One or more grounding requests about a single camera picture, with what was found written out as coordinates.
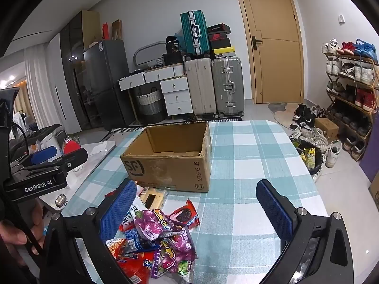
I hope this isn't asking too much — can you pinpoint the white curtain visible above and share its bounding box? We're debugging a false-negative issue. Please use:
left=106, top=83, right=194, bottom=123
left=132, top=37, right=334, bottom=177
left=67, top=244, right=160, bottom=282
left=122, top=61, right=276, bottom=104
left=24, top=41, right=61, bottom=133

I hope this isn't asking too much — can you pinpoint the large cardboard box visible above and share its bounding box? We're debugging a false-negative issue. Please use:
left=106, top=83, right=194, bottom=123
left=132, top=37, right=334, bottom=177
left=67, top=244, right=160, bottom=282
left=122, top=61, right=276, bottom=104
left=368, top=172, right=379, bottom=208

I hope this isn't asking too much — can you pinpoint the black orange shoe box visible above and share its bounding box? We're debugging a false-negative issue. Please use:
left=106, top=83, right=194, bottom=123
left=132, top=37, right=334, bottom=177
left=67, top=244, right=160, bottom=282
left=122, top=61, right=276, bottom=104
left=207, top=24, right=231, bottom=34

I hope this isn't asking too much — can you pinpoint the white drawer desk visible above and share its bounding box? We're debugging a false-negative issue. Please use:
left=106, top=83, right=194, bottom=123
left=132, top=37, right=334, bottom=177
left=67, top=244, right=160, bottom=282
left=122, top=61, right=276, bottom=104
left=118, top=64, right=194, bottom=125

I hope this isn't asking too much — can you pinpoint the black printed box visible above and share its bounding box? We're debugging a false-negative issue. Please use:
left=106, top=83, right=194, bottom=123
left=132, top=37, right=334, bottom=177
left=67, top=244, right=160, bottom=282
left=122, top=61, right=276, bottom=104
left=163, top=35, right=185, bottom=65

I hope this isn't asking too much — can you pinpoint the white snack packet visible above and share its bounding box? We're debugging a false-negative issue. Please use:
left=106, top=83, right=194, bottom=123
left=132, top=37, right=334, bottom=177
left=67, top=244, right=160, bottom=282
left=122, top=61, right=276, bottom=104
left=120, top=197, right=149, bottom=231

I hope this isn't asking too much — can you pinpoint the grey door mat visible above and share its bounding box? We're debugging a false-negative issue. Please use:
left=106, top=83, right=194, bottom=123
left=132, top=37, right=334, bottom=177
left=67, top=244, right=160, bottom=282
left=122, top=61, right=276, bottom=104
left=268, top=102, right=297, bottom=128

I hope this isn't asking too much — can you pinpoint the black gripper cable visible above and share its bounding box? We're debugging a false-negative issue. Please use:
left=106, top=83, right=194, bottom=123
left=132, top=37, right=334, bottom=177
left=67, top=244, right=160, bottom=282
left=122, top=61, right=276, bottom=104
left=12, top=120, right=32, bottom=156

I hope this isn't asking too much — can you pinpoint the red cookie packet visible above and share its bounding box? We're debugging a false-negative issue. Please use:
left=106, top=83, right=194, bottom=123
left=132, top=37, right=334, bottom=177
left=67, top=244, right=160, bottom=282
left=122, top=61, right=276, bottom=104
left=169, top=200, right=200, bottom=230

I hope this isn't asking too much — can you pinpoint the grey refrigerator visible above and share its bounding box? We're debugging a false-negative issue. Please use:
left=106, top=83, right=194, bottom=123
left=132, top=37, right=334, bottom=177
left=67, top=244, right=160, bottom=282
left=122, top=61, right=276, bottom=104
left=83, top=39, right=136, bottom=131

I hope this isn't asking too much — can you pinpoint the heap of loose shoes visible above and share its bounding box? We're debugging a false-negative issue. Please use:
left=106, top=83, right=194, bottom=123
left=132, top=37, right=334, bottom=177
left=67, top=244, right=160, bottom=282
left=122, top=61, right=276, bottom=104
left=289, top=103, right=344, bottom=169

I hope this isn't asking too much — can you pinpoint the white wardrobe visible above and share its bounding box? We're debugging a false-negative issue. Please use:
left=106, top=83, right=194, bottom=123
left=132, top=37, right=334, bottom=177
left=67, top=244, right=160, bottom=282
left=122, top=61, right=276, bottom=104
left=47, top=32, right=82, bottom=135

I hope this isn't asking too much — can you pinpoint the white marble side table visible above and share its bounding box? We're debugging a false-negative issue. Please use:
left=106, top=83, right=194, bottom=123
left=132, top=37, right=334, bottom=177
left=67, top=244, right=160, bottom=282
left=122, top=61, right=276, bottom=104
left=38, top=140, right=117, bottom=213

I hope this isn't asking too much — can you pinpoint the brown paper bag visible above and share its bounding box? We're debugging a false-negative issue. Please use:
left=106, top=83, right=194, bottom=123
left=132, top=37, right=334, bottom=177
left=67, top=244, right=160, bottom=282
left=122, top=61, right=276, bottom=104
left=111, top=20, right=123, bottom=41

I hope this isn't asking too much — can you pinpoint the blue cookie packet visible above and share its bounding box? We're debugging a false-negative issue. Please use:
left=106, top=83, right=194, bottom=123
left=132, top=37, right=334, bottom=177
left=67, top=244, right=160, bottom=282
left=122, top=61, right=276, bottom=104
left=124, top=228, right=160, bottom=252

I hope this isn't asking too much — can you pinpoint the green candy packet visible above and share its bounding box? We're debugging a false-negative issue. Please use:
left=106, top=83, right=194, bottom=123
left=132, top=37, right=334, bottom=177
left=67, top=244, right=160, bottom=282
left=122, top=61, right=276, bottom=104
left=175, top=260, right=193, bottom=275

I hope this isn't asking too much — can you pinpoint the teal suitcase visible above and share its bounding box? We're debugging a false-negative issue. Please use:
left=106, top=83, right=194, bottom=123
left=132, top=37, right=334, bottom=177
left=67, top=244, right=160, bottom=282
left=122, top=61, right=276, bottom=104
left=180, top=10, right=211, bottom=56

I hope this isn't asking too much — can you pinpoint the purple mat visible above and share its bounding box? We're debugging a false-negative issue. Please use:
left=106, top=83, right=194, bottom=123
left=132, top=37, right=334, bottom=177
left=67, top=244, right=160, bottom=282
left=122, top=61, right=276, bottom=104
left=363, top=146, right=379, bottom=182

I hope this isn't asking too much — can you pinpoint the woven laundry basket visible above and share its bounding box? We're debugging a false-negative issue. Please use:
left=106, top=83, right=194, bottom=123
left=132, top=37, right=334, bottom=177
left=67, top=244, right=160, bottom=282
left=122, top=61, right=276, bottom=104
left=136, top=88, right=165, bottom=125

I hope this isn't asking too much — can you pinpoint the orange snack packet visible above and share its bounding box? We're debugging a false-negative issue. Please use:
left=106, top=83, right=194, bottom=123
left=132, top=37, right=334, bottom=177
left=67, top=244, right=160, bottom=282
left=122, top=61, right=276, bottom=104
left=106, top=238, right=131, bottom=258

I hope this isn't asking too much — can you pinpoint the beige suitcase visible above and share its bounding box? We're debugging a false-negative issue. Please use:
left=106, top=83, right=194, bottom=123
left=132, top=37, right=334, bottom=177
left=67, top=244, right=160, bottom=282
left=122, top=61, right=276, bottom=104
left=184, top=58, right=217, bottom=117

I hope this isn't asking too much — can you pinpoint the dark grey rounded object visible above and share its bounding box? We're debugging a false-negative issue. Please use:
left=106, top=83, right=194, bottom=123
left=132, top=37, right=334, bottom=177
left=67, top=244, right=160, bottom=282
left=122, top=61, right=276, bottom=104
left=38, top=124, right=67, bottom=142

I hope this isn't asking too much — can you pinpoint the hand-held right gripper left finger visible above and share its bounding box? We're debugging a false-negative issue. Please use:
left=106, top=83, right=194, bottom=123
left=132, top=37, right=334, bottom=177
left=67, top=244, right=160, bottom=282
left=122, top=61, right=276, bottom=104
left=40, top=179, right=138, bottom=284

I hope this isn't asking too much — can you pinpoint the black trash bin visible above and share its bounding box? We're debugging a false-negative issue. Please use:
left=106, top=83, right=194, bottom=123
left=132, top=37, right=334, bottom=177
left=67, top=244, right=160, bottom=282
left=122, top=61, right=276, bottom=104
left=292, top=138, right=325, bottom=184

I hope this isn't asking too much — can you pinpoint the yellow label shoe box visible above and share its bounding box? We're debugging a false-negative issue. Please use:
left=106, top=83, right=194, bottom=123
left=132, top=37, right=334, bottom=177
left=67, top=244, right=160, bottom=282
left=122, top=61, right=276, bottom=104
left=212, top=47, right=236, bottom=60

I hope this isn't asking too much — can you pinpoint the yellow curtain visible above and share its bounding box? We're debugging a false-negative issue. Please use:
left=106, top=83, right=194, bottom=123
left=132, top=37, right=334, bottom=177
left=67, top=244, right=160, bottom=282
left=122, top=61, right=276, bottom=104
left=13, top=92, right=33, bottom=125

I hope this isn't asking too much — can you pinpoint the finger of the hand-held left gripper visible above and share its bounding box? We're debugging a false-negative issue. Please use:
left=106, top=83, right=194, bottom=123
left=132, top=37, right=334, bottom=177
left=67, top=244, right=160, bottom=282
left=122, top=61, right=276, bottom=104
left=18, top=149, right=89, bottom=181
left=10, top=146, right=60, bottom=172

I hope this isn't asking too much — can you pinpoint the striped border floor rug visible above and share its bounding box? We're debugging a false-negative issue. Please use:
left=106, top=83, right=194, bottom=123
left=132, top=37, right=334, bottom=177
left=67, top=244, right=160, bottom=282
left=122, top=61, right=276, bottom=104
left=99, top=126, right=147, bottom=143

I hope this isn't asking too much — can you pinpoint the dark glass cabinet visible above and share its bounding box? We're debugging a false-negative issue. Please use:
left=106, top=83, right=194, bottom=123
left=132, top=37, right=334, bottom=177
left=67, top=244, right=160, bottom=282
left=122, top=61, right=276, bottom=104
left=59, top=10, right=101, bottom=131

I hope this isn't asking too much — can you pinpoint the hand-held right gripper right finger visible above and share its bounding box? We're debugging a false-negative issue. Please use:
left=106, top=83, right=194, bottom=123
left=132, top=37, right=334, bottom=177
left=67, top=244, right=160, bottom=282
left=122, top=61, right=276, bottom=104
left=256, top=179, right=357, bottom=284

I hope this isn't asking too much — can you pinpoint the clear cracker packet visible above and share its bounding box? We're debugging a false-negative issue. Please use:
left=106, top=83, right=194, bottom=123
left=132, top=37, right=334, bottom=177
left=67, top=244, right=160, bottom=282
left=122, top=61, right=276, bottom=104
left=139, top=187, right=169, bottom=210

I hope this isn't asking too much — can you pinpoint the person's left hand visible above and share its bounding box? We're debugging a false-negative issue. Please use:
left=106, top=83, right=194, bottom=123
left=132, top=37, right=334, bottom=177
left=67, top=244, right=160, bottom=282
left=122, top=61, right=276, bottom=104
left=0, top=200, right=46, bottom=256

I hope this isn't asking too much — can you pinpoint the grey curved metal frame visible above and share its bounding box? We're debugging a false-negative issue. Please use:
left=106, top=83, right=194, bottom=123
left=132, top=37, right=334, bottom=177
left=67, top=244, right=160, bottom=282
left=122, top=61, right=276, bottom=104
left=133, top=42, right=166, bottom=68

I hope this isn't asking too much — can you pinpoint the red snack packet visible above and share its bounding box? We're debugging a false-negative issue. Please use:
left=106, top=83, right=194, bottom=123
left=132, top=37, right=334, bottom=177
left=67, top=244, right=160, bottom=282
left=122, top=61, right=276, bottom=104
left=117, top=251, right=157, bottom=284

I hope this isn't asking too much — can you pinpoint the small cardboard box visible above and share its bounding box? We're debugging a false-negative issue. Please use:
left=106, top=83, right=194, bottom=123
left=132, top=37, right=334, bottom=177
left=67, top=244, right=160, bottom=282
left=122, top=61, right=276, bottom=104
left=314, top=118, right=339, bottom=141

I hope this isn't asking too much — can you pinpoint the silver suitcase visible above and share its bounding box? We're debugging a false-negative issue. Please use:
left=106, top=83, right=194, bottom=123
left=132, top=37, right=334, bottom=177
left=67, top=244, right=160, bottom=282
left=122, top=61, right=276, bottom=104
left=211, top=58, right=246, bottom=118

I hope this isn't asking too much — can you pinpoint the tan wooden door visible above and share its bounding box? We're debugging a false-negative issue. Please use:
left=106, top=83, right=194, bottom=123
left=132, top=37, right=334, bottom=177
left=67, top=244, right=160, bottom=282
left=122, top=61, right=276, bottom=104
left=232, top=0, right=305, bottom=105

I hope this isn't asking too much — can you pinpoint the brown cardboard box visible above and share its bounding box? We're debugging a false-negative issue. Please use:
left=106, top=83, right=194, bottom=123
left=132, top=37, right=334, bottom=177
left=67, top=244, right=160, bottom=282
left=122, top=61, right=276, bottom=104
left=120, top=121, right=212, bottom=193

